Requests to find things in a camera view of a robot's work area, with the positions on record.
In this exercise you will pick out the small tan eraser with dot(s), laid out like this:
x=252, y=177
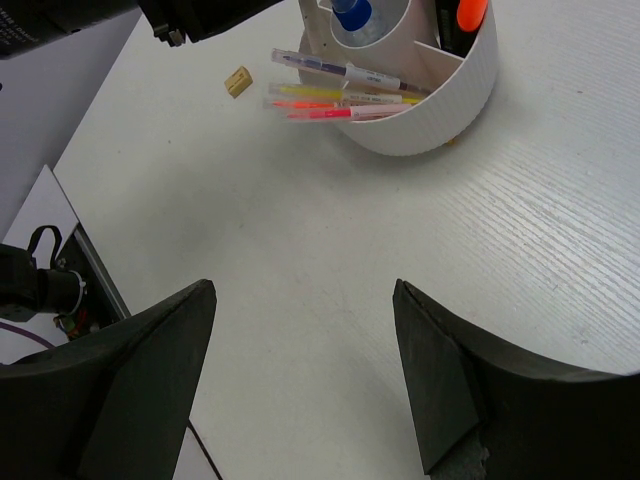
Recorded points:
x=238, y=82

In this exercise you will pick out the slim orange-red highlighter pen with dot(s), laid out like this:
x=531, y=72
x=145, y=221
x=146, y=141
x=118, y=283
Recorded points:
x=302, y=105

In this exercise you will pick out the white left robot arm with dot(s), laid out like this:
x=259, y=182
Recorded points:
x=27, y=25

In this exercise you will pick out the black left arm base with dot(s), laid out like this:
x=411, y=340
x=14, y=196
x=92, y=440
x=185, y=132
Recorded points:
x=62, y=278

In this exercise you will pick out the slim yellow highlighter pen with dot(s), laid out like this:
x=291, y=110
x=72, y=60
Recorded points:
x=309, y=92

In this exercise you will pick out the slim pink highlighter pen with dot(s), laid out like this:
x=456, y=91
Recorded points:
x=348, y=113

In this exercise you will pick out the clear grey pen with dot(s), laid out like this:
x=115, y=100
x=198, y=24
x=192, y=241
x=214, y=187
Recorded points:
x=348, y=72

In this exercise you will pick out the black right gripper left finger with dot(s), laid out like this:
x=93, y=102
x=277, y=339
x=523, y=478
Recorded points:
x=114, y=404

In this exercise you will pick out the small blue-capped clear bottle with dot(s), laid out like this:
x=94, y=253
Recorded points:
x=360, y=24

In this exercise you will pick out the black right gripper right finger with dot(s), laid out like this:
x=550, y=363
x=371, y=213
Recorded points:
x=485, y=408

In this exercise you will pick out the black highlighter orange cap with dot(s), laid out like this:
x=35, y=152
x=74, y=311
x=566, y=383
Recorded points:
x=458, y=23

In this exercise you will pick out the white round divided organizer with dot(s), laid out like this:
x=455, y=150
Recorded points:
x=459, y=86

